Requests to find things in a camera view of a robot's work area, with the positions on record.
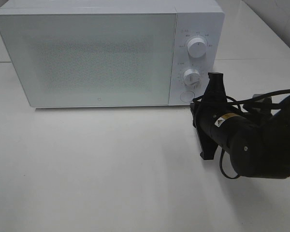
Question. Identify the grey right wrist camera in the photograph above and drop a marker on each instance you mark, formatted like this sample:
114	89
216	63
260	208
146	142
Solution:
262	99

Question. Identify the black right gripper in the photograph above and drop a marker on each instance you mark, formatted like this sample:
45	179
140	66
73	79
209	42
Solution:
210	117

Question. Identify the white timer knob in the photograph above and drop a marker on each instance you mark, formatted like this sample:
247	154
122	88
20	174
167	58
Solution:
191	77

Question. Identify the upper white power knob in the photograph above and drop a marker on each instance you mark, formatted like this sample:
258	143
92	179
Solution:
196	46

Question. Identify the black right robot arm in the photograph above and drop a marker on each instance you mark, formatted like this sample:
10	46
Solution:
254	132

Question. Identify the white microwave door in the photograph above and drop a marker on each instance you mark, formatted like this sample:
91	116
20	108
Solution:
91	60

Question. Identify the white microwave oven body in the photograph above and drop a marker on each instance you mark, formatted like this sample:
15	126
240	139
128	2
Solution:
193	18

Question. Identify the round white door button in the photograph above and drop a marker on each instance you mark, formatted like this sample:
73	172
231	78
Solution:
187	96

